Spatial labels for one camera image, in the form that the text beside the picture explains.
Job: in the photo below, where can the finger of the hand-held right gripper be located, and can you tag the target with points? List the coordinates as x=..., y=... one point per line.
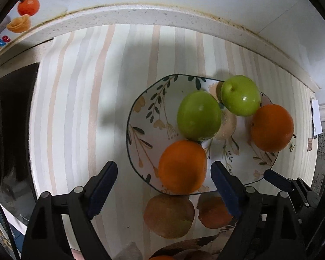
x=276, y=180

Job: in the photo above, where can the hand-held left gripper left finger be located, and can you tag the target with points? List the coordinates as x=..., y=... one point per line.
x=101, y=192

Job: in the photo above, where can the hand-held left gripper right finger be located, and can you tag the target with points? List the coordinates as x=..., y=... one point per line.
x=226, y=188

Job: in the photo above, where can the orange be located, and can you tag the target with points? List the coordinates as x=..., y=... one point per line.
x=272, y=128
x=182, y=166
x=212, y=212

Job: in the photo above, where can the floral ceramic plate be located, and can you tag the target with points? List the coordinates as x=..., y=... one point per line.
x=157, y=119

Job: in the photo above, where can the small brown tag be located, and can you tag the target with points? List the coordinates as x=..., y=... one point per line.
x=309, y=144

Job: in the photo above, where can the brown kiwi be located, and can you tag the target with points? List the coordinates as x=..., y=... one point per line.
x=169, y=215

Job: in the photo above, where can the white paper tag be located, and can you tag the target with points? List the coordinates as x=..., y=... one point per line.
x=317, y=117

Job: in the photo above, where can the green apple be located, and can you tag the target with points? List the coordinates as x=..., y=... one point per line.
x=199, y=115
x=241, y=94

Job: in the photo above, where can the striped tablecloth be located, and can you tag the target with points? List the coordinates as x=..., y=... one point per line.
x=97, y=108

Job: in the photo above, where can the black appliance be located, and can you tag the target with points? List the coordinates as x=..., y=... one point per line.
x=12, y=140

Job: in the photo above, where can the fruit wall sticker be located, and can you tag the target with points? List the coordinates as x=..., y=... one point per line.
x=25, y=13

